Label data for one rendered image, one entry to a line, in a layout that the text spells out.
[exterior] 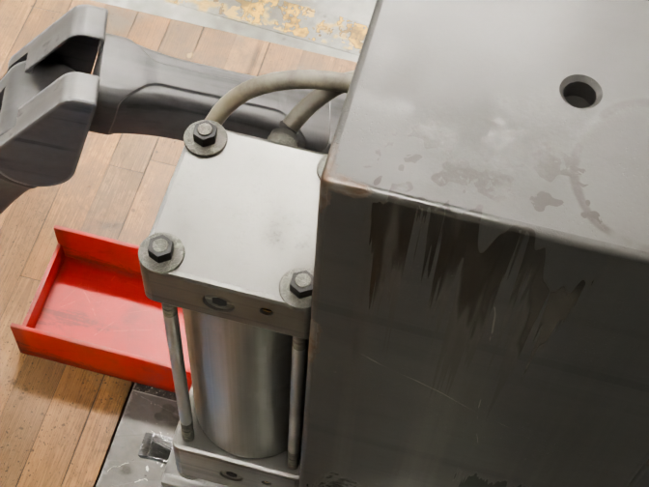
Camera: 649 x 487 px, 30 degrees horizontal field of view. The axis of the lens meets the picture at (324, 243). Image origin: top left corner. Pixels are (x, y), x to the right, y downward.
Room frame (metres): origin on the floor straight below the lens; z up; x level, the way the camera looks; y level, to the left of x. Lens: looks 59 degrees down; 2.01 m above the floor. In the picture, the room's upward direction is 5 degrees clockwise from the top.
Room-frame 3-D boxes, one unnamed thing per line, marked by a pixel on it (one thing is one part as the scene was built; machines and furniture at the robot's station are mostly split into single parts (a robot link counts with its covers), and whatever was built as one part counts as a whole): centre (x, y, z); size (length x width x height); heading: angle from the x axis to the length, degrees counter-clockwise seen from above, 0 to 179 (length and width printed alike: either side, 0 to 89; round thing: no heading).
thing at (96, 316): (0.54, 0.16, 0.93); 0.25 x 0.12 x 0.06; 79
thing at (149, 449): (0.38, 0.11, 0.98); 0.07 x 0.02 x 0.01; 79
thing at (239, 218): (0.32, 0.04, 1.37); 0.11 x 0.09 x 0.30; 169
